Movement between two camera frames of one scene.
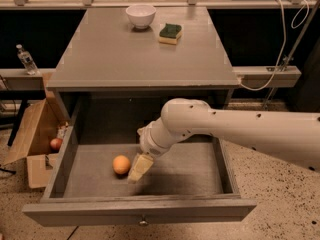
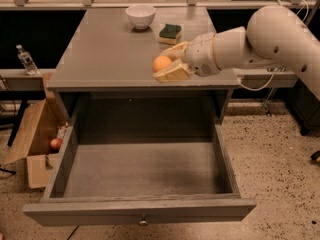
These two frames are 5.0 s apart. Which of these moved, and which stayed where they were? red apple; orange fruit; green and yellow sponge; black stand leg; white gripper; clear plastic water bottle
Moved: orange fruit; white gripper
Stayed: red apple; clear plastic water bottle; black stand leg; green and yellow sponge
